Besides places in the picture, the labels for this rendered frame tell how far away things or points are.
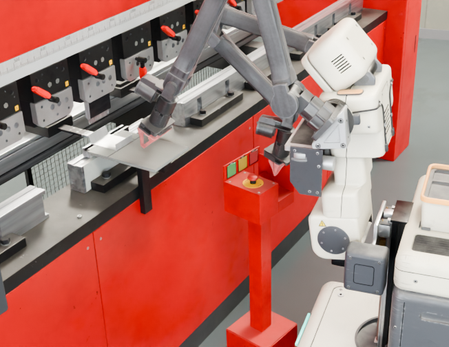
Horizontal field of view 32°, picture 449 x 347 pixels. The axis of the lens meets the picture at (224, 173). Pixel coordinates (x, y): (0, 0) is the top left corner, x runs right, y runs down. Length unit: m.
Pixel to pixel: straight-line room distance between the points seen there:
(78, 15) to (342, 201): 0.96
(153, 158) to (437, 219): 0.87
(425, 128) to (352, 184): 2.63
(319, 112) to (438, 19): 4.55
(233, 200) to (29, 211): 0.75
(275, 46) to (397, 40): 2.24
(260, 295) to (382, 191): 1.49
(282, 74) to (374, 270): 0.68
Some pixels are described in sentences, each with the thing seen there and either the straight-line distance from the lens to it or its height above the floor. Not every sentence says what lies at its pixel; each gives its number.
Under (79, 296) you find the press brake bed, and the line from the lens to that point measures 2.41.
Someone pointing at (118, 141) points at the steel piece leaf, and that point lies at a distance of 2.50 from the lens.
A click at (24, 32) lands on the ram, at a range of 2.16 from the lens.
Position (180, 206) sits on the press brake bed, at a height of 0.69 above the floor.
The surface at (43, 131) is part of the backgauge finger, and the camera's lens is 2.63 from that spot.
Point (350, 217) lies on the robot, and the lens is 2.41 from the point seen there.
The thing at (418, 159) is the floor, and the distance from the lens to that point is 4.61.
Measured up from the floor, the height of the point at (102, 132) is 1.01.
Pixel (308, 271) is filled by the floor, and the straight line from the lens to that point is 3.58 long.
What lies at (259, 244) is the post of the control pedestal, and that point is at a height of 0.52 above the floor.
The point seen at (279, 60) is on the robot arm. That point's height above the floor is 1.35.
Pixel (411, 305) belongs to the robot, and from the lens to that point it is 2.35.
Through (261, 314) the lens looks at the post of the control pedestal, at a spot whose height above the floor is 0.20.
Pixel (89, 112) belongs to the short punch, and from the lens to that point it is 2.45.
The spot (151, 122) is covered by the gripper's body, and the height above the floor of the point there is 1.12.
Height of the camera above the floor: 2.07
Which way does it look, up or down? 28 degrees down
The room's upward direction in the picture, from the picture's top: 2 degrees counter-clockwise
